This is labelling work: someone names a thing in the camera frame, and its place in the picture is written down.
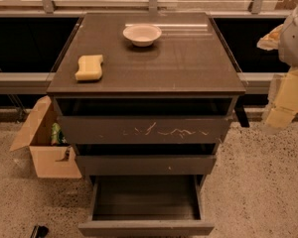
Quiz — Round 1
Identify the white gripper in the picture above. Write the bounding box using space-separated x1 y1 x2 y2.
256 25 298 134

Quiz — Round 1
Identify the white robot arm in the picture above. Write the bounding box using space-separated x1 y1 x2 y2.
257 5 298 133

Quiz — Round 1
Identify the dark grey drawer cabinet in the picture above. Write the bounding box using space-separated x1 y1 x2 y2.
46 11 251 183

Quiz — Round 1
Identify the top scratched grey drawer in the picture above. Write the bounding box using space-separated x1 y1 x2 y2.
55 98 231 144

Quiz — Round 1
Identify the white ceramic bowl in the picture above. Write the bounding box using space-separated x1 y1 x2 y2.
123 24 162 47

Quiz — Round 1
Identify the yellow sponge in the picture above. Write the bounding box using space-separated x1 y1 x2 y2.
75 55 103 81

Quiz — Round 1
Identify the green packet in box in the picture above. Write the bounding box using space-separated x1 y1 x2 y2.
51 123 67 146

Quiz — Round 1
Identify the open cardboard box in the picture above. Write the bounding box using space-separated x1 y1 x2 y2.
10 96 81 179

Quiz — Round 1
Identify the small black floor object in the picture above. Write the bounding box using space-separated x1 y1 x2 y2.
30 225 49 238

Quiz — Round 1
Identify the metal window rail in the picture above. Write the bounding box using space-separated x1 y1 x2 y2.
0 72 284 94

